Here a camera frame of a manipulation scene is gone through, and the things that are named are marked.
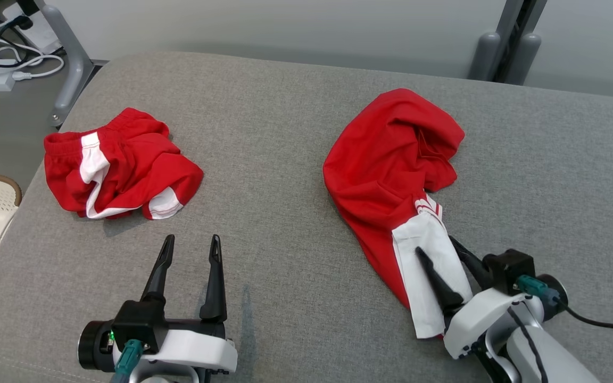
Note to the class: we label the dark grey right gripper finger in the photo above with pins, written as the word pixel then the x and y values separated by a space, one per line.
pixel 439 284
pixel 471 263

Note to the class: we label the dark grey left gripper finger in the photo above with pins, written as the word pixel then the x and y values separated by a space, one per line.
pixel 215 287
pixel 158 276

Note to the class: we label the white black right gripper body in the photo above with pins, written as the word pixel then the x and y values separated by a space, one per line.
pixel 471 319

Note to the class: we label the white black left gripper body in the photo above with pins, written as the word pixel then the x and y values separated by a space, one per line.
pixel 200 351

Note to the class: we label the red shorts with white stripes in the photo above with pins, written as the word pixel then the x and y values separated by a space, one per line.
pixel 141 159

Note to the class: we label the red jersey with white sleeves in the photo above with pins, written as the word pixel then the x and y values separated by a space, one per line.
pixel 381 159

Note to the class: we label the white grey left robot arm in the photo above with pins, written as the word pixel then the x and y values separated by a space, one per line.
pixel 141 379

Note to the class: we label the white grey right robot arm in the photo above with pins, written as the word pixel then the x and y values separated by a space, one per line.
pixel 556 356

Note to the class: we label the grey metal desk leg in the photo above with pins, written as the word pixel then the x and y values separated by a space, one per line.
pixel 75 69

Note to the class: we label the white socket box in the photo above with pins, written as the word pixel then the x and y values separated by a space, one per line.
pixel 40 34

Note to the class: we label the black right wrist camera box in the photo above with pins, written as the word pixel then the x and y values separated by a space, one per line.
pixel 508 268

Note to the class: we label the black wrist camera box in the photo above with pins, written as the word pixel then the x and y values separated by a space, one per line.
pixel 136 324
pixel 508 268

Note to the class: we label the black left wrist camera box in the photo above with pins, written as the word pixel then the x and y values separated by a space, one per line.
pixel 136 324

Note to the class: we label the grey partition post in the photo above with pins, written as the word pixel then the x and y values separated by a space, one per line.
pixel 485 58

